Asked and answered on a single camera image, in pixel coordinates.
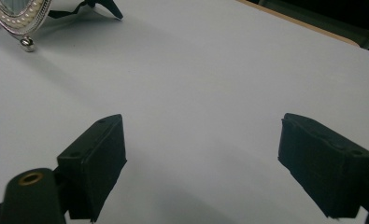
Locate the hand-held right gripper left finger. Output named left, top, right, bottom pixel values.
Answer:
left=56, top=113, right=128, bottom=223

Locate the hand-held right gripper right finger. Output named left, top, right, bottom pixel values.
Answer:
left=277, top=112, right=369, bottom=219

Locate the white board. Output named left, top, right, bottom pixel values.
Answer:
left=0, top=0, right=369, bottom=224

